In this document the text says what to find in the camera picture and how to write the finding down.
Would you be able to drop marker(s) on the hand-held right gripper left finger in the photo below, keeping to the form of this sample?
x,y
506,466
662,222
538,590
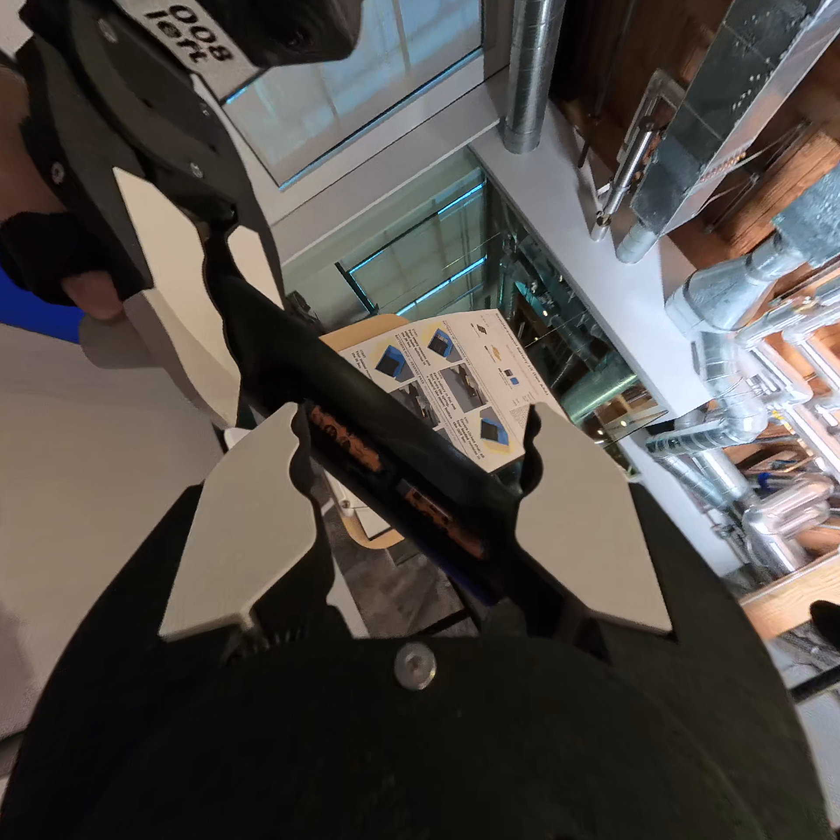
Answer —
x,y
243,538

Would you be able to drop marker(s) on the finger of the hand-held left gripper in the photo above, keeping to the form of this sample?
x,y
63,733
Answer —
x,y
177,302
256,269

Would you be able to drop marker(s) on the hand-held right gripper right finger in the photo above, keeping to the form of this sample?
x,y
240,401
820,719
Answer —
x,y
591,538

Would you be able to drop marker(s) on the black remote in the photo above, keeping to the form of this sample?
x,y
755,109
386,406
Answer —
x,y
282,368

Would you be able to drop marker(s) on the orange black battery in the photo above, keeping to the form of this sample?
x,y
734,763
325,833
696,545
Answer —
x,y
444,519
348,440

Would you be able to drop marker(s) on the blue plastic bin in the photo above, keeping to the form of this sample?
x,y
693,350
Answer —
x,y
33,315

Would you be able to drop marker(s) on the person's left hand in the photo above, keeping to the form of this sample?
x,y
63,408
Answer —
x,y
20,145

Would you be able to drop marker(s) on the tall glass window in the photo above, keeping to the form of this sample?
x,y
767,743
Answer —
x,y
420,250

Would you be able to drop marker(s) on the large glass window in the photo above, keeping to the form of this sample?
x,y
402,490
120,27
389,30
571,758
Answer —
x,y
355,92

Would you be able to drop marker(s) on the instruction sheet on stand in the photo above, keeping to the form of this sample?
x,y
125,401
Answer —
x,y
453,381

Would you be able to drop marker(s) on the silver ceiling pipes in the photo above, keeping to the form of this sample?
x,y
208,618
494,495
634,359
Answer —
x,y
735,341

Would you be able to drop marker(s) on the silver air duct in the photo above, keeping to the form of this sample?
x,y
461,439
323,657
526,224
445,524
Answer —
x,y
532,66

